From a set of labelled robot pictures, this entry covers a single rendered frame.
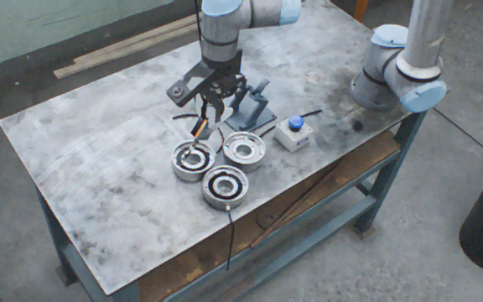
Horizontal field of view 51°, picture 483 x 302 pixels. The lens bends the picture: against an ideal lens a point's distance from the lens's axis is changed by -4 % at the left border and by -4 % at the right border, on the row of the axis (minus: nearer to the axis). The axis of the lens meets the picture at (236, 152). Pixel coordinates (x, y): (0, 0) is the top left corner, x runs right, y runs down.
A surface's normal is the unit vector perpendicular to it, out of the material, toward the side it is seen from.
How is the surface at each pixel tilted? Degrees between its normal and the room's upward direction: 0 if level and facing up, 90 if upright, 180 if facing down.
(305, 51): 0
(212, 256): 0
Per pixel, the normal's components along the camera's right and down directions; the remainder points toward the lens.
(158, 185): 0.09, -0.66
